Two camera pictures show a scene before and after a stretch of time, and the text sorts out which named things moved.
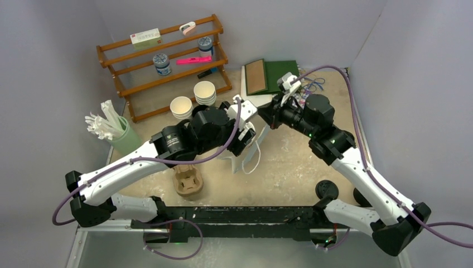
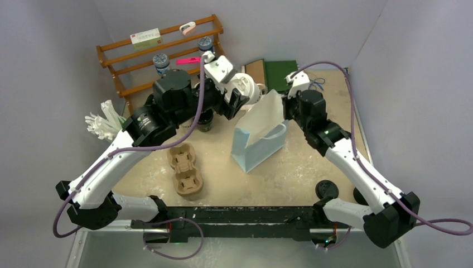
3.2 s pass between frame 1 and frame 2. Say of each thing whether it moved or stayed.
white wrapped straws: stayed
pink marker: stayed
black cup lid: stayed
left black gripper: moved
